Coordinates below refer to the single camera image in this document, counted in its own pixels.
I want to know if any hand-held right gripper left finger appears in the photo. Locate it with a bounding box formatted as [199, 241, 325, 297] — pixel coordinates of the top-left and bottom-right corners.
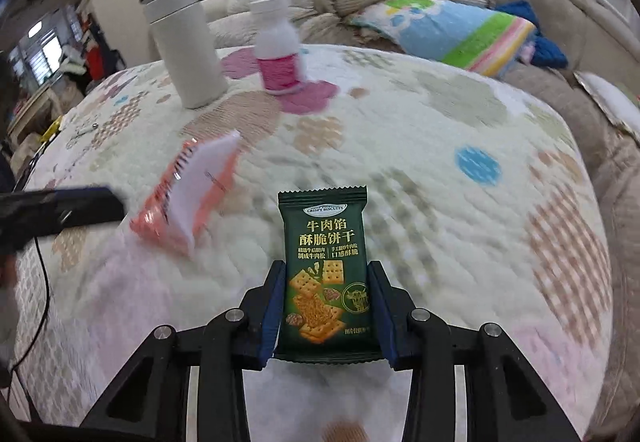
[80, 261, 287, 442]

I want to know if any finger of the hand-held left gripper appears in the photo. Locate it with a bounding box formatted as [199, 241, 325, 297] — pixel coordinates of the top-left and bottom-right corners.
[0, 186, 126, 253]

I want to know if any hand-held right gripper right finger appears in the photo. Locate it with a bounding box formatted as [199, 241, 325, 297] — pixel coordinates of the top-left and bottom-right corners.
[367, 261, 576, 442]

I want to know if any orange snack packet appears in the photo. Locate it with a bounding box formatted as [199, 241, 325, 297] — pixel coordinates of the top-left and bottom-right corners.
[130, 129, 242, 255]

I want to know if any green biscuit packet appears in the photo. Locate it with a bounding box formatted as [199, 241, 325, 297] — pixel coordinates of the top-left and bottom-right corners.
[272, 185, 383, 364]

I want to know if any red black clothes pile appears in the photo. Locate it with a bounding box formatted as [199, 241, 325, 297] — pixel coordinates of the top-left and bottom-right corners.
[82, 34, 123, 78]

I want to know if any printed quilted blanket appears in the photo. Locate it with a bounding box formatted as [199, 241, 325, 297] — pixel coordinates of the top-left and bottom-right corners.
[10, 44, 616, 442]

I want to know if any cream insulated bottle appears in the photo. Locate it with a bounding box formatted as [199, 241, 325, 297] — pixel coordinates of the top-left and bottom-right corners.
[139, 0, 230, 110]

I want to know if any pink label pill bottle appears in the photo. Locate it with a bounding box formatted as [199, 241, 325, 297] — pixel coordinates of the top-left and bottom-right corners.
[248, 0, 307, 95]

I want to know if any blue green striped blanket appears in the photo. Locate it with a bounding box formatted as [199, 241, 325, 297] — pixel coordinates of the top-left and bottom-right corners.
[350, 0, 537, 80]

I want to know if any dark blue cloth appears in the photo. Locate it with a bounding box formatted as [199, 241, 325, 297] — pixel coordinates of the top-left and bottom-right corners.
[495, 0, 568, 70]

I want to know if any white silver-trimmed cushion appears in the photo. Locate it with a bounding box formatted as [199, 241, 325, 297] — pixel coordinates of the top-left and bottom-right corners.
[575, 71, 640, 145]

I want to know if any black cable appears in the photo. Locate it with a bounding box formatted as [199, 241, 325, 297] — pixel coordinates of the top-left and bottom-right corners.
[7, 234, 52, 370]

